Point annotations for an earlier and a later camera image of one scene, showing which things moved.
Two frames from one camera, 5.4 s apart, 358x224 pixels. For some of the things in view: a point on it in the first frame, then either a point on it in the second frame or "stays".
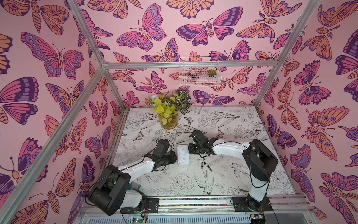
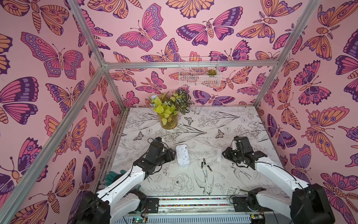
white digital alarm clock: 183,155 stays
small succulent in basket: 212,72 stays
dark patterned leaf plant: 184,101 stays
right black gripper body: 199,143 -> 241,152
